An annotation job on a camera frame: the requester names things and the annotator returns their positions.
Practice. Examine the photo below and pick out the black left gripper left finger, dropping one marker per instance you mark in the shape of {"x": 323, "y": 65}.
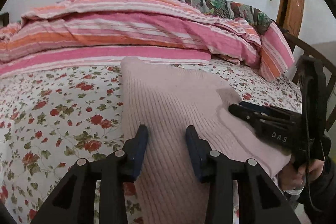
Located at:
{"x": 72, "y": 200}

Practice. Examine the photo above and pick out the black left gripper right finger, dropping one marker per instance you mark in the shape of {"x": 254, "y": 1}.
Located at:
{"x": 260, "y": 200}

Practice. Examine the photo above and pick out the pale pink knit sweater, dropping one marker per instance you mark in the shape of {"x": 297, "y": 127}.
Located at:
{"x": 167, "y": 100}

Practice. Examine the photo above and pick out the person's right hand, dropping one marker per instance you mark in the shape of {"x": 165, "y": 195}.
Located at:
{"x": 289, "y": 178}

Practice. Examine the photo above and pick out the pink striped pillow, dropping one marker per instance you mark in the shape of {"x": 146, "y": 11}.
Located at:
{"x": 276, "y": 55}

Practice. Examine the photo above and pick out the floral white bed sheet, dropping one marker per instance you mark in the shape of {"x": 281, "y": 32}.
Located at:
{"x": 49, "y": 119}

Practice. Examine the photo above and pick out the brown wooden door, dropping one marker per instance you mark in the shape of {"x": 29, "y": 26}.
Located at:
{"x": 290, "y": 15}

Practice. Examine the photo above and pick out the multicolour patterned blanket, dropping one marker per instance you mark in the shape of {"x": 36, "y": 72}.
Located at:
{"x": 233, "y": 10}

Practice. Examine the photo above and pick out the pink orange striped quilt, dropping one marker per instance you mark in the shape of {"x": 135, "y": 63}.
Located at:
{"x": 159, "y": 23}

